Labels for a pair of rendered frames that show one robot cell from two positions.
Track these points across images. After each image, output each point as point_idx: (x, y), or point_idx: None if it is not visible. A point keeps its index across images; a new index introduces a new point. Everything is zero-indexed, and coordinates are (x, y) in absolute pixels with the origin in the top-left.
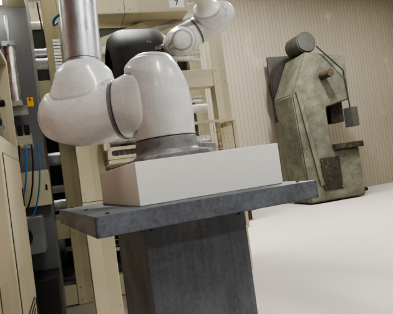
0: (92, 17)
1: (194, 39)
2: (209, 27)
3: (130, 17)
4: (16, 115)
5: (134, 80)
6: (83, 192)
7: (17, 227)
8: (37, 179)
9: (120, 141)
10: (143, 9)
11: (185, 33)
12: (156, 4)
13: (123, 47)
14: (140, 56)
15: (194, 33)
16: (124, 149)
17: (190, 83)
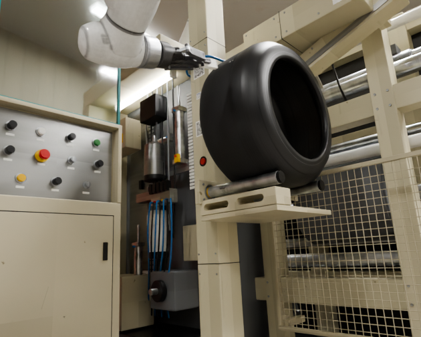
0: None
1: (97, 33)
2: (111, 5)
3: (297, 40)
4: (182, 172)
5: None
6: (198, 251)
7: (17, 281)
8: (192, 233)
9: (216, 192)
10: (301, 23)
11: (81, 31)
12: (316, 10)
13: (206, 78)
14: None
15: (103, 24)
16: (214, 202)
17: (413, 97)
